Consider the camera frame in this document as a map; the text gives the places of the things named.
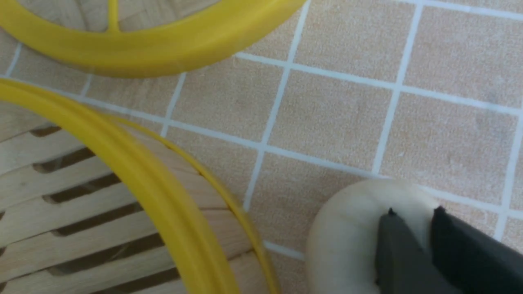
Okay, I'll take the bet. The checkered orange tablecloth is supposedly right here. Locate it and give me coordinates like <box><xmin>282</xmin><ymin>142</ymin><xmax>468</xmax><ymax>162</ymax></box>
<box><xmin>1</xmin><ymin>0</ymin><xmax>522</xmax><ymax>294</ymax></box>

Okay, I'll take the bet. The white bun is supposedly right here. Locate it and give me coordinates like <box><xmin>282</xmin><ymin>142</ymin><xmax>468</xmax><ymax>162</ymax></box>
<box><xmin>306</xmin><ymin>179</ymin><xmax>439</xmax><ymax>294</ymax></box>

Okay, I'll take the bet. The woven bamboo steamer lid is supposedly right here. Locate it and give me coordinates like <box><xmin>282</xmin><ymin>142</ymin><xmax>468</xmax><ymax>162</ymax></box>
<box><xmin>1</xmin><ymin>0</ymin><xmax>305</xmax><ymax>78</ymax></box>

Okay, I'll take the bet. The bamboo steamer tray yellow rim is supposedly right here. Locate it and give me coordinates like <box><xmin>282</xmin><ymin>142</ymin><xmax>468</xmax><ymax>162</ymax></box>
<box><xmin>0</xmin><ymin>79</ymin><xmax>281</xmax><ymax>294</ymax></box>

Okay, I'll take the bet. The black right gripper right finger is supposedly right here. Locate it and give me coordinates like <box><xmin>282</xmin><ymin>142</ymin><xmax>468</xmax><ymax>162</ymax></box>
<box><xmin>430</xmin><ymin>207</ymin><xmax>523</xmax><ymax>294</ymax></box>

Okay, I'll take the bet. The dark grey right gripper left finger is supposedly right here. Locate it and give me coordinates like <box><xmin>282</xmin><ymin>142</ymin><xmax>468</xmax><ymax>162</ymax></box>
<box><xmin>375</xmin><ymin>208</ymin><xmax>461</xmax><ymax>294</ymax></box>

